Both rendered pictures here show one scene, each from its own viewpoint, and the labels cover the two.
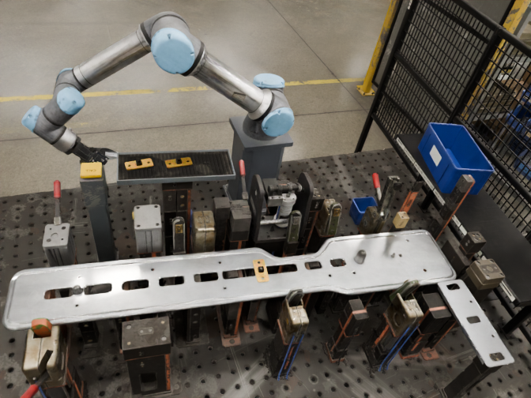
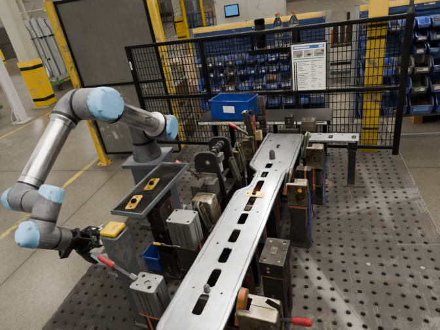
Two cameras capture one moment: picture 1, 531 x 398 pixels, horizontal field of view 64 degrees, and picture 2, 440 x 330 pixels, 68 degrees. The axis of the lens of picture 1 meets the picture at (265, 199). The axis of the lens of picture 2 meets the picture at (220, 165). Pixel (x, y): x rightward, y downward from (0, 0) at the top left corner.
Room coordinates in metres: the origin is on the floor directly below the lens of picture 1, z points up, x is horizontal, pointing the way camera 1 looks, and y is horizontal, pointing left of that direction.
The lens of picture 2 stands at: (0.02, 0.88, 1.78)
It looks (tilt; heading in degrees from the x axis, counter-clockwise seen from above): 27 degrees down; 317
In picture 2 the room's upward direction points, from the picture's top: 10 degrees counter-clockwise
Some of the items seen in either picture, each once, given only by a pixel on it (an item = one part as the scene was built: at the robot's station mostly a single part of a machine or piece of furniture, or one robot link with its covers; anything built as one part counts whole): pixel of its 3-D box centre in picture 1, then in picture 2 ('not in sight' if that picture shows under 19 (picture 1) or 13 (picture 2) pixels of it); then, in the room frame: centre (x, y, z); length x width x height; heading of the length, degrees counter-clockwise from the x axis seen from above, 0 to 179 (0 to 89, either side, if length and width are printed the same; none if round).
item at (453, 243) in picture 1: (441, 275); (289, 150); (1.05, -0.71, 0.85); 0.12 x 0.03 x 0.30; 21
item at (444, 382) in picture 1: (470, 377); (351, 162); (0.67, -0.75, 0.84); 0.11 x 0.06 x 0.29; 21
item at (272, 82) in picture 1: (267, 93); (140, 126); (1.40, 0.07, 1.27); 0.13 x 0.12 x 0.14; 20
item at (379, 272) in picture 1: (254, 274); (255, 198); (0.79, -0.01, 1.00); 1.38 x 0.22 x 0.02; 111
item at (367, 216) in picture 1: (363, 242); (251, 165); (1.12, -0.40, 0.88); 0.07 x 0.06 x 0.35; 21
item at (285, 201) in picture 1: (273, 230); (220, 189); (1.03, -0.05, 0.94); 0.18 x 0.13 x 0.49; 111
